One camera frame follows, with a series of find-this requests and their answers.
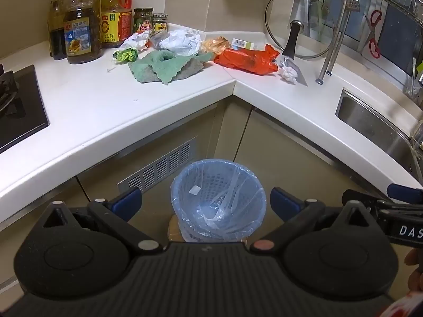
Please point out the red plastic bag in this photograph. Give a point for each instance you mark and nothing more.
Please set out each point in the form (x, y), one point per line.
(246, 60)

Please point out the large glass sauce jar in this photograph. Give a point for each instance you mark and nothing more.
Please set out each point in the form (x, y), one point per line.
(142, 23)

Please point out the grey dish cloth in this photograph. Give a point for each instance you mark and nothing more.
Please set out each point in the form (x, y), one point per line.
(196, 66)

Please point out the dark sauce bottle yellow cap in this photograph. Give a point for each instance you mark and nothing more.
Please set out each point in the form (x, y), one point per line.
(58, 39)

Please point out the large dark oil bottle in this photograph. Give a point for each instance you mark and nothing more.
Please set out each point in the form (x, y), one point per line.
(82, 39)

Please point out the black gas stove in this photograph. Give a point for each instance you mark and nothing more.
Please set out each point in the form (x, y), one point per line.
(19, 105)

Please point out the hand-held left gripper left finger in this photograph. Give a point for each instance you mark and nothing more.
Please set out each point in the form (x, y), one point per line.
(127, 203)

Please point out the metal dish rack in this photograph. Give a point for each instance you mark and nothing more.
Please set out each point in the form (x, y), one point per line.
(321, 76)

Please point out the silver foil pouch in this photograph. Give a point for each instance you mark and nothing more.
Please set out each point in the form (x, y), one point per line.
(301, 78)

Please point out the small crumpled white tissue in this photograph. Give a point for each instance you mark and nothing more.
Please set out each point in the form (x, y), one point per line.
(288, 73)

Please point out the blue lined waste bin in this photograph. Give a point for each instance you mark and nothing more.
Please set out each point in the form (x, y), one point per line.
(211, 191)

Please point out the metal vent grille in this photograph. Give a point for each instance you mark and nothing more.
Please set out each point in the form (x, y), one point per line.
(158, 168)

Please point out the white paper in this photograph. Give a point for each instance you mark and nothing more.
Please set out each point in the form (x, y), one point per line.
(135, 41)

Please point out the red scissors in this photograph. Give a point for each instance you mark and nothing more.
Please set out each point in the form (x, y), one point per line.
(371, 32)

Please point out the green dish cloth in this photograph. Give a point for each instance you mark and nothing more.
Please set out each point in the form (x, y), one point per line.
(155, 67)

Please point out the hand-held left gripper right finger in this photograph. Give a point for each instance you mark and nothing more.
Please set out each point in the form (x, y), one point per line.
(286, 203)

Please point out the person's right hand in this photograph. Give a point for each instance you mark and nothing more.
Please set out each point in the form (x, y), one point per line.
(416, 267)

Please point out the clear utensil holder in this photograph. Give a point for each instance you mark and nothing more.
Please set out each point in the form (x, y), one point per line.
(413, 86)

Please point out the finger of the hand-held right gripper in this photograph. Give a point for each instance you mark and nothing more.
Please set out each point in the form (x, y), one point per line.
(406, 193)
(357, 196)

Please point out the steel sink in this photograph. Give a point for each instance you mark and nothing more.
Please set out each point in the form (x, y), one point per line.
(370, 119)

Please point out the green leafy scrap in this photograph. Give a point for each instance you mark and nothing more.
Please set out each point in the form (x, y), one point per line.
(125, 54)

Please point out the small glass sauce jar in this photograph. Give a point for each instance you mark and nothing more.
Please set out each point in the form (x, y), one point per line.
(160, 24)

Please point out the white green medicine box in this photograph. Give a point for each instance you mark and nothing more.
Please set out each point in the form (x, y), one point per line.
(243, 43)

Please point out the orange plastic wrapper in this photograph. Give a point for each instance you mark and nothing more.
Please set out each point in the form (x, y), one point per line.
(216, 44)

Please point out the beige base cabinet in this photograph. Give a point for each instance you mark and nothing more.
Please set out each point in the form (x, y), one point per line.
(290, 158)

